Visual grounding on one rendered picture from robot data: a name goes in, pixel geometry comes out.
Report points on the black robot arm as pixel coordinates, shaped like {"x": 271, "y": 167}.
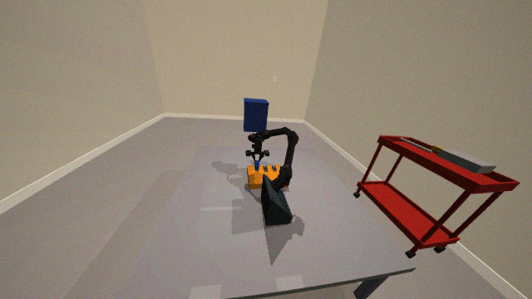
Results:
{"x": 285, "y": 172}

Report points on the orange flat plate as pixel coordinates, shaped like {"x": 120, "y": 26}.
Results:
{"x": 255, "y": 177}

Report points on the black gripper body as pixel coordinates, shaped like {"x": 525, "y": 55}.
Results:
{"x": 257, "y": 150}

